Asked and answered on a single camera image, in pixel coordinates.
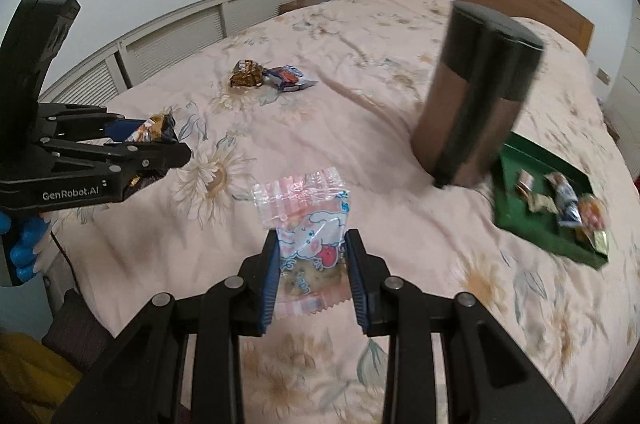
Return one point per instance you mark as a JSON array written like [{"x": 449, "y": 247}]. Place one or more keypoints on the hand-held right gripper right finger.
[{"x": 356, "y": 274}]

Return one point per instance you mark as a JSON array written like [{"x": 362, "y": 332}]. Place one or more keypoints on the wooden bedside table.
[{"x": 302, "y": 4}]

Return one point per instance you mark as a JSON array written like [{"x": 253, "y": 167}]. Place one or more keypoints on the floral bed blanket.
[{"x": 350, "y": 144}]

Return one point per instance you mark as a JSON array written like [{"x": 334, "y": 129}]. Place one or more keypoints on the person's left hand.
[{"x": 30, "y": 249}]

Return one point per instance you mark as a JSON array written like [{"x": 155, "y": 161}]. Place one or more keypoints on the pale green snack packet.
[{"x": 544, "y": 203}]

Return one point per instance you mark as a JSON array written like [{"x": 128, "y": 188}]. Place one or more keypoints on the dark red snack packet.
[{"x": 155, "y": 129}]

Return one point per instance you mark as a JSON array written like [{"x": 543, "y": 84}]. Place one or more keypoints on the small brown snack packet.
[{"x": 524, "y": 182}]

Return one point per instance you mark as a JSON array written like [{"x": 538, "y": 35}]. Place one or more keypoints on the yellow cloth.
[{"x": 35, "y": 379}]

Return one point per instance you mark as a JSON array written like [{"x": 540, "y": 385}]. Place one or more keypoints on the blue purple snack packet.
[{"x": 290, "y": 77}]

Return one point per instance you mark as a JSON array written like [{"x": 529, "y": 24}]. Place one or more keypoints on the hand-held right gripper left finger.
[{"x": 270, "y": 274}]

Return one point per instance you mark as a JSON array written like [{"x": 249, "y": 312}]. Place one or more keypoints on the white wardrobe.
[{"x": 627, "y": 104}]

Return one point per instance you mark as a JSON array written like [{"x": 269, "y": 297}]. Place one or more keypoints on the pink clear snack packet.
[{"x": 310, "y": 249}]

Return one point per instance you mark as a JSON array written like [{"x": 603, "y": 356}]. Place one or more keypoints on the brown gold snack packet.
[{"x": 247, "y": 74}]

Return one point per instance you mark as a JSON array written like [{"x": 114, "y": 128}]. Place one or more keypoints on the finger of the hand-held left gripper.
[
  {"x": 80, "y": 122},
  {"x": 150, "y": 157}
]

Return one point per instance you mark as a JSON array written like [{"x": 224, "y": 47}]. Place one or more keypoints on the dark grey cloth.
[{"x": 75, "y": 329}]

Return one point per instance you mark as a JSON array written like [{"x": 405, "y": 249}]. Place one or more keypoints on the brown black trash can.
[{"x": 465, "y": 104}]

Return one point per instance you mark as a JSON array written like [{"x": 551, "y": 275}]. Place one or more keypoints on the orange snack bag green label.
[{"x": 591, "y": 214}]

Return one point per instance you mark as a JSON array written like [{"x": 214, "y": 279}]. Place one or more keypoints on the white slatted radiator cover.
[{"x": 175, "y": 34}]

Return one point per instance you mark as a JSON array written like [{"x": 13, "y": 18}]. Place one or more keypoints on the blue white long snack packet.
[{"x": 567, "y": 201}]

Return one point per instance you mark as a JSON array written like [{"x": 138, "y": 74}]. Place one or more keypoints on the wall socket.
[{"x": 604, "y": 76}]

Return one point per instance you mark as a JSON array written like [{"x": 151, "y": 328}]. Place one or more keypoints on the green tray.
[{"x": 525, "y": 224}]

